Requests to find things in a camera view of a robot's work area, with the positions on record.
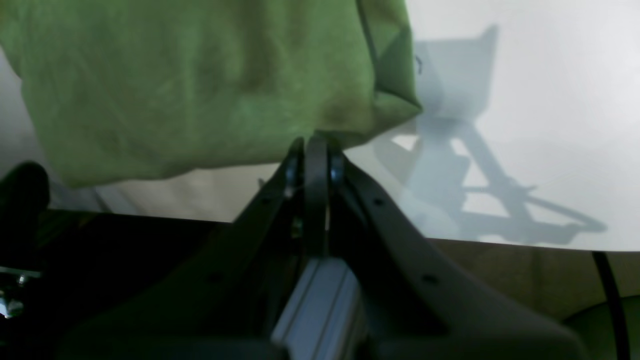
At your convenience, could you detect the green t-shirt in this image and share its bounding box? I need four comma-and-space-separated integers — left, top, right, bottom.
1, 0, 422, 187

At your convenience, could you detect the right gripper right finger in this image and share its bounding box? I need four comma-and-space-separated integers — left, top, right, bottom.
329, 143, 586, 360

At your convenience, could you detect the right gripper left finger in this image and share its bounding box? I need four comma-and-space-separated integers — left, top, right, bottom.
59, 137, 330, 360

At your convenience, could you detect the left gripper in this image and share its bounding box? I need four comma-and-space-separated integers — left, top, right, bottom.
0, 162, 50, 319

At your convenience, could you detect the aluminium table leg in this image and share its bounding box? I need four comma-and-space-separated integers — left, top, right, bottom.
271, 258, 367, 360

